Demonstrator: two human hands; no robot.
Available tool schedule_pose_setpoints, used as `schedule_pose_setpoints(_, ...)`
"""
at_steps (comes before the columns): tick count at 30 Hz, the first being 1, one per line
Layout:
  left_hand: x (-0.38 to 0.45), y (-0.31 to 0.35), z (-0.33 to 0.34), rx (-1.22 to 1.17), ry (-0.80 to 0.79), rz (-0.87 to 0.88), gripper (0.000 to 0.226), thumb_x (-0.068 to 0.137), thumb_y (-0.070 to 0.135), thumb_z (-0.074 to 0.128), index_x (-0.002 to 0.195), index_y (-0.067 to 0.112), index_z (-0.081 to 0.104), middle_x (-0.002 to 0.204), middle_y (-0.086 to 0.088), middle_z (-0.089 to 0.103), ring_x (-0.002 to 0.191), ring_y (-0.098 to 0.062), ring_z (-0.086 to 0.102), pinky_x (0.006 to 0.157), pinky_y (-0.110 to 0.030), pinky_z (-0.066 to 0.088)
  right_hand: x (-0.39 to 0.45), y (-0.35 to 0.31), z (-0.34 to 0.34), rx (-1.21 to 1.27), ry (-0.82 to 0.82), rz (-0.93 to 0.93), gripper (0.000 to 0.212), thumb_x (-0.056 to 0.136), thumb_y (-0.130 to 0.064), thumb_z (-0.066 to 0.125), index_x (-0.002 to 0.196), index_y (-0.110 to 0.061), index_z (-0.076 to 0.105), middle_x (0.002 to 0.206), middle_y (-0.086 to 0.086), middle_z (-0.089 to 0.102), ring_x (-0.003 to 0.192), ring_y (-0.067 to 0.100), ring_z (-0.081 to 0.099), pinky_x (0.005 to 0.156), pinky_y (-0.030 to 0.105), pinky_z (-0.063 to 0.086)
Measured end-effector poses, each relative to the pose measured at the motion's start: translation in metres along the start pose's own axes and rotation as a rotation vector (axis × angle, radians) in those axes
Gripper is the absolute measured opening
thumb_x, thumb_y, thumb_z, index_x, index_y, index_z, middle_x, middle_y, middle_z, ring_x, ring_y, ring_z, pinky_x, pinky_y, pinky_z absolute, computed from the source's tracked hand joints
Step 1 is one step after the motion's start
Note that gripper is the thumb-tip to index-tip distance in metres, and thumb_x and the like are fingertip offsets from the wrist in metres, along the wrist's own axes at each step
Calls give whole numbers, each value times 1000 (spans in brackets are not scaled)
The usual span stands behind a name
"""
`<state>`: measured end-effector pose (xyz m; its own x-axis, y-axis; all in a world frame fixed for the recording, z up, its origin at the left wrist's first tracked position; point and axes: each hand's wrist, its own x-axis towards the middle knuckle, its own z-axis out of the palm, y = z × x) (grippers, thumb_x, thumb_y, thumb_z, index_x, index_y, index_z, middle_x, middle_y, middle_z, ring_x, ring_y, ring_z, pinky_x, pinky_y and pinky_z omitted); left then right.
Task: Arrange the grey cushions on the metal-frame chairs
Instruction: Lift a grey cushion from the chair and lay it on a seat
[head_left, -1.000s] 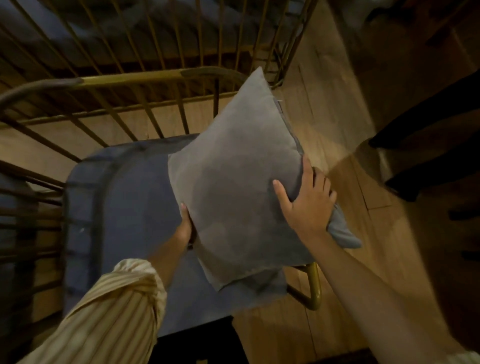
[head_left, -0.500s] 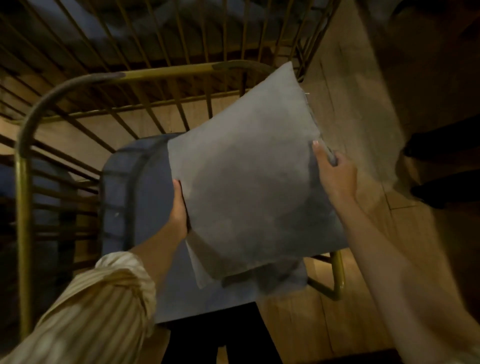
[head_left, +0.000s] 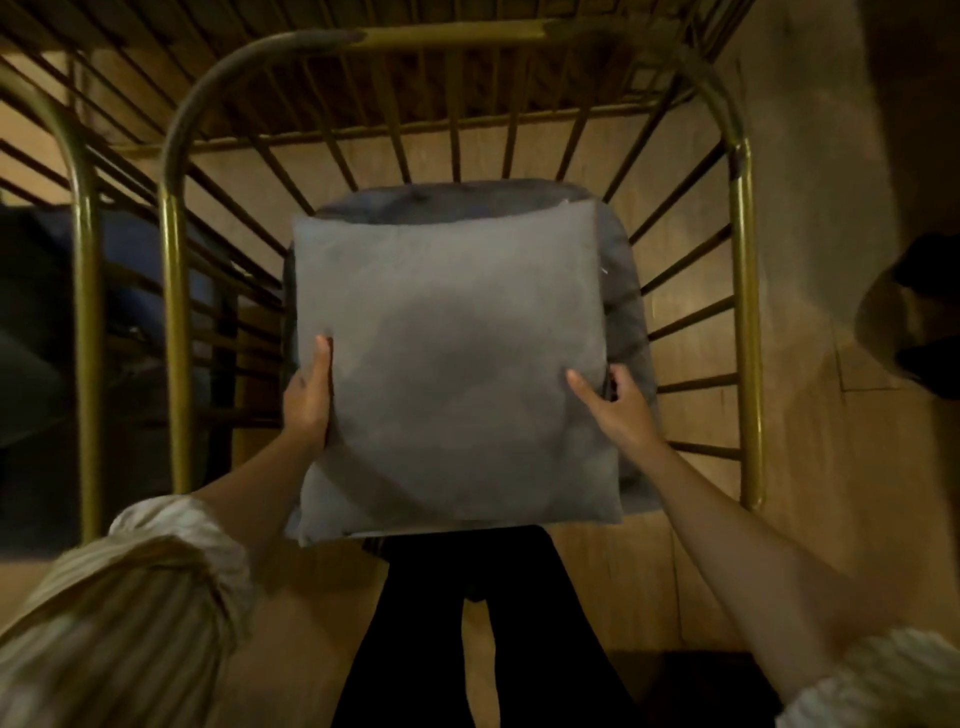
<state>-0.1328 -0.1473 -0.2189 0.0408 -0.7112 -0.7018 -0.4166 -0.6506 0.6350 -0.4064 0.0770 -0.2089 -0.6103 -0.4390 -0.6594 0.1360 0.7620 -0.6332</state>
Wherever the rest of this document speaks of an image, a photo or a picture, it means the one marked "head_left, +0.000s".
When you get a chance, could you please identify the person's right hand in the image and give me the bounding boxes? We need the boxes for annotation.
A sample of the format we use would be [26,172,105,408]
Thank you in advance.
[566,363,666,460]

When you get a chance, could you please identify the person's left hand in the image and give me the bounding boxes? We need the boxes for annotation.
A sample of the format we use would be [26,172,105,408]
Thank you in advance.
[281,333,335,451]

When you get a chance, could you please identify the grey square cushion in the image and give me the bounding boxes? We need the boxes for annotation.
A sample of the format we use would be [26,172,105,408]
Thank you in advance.
[288,198,625,547]

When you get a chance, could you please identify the gold frame blue seat chair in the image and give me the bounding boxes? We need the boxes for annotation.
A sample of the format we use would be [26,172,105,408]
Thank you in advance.
[0,67,226,560]
[157,18,766,519]

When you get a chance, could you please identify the person's left forearm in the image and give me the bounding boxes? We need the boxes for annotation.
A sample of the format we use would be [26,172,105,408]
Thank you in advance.
[191,431,324,571]

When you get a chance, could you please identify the person's right forearm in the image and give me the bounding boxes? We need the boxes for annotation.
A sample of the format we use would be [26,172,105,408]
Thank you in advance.
[637,438,901,703]

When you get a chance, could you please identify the person's black trousers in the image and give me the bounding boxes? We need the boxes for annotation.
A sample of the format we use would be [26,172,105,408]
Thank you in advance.
[329,524,639,728]

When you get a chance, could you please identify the person's striped left sleeve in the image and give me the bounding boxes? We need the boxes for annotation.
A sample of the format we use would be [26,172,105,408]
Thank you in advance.
[0,494,260,728]

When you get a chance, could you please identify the person's striped sleeve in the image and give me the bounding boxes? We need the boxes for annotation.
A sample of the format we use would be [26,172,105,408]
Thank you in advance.
[0,494,260,728]
[776,626,960,728]

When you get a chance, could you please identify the person's striped right sleeve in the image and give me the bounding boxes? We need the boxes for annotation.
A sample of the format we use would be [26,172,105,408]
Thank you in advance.
[776,626,960,728]

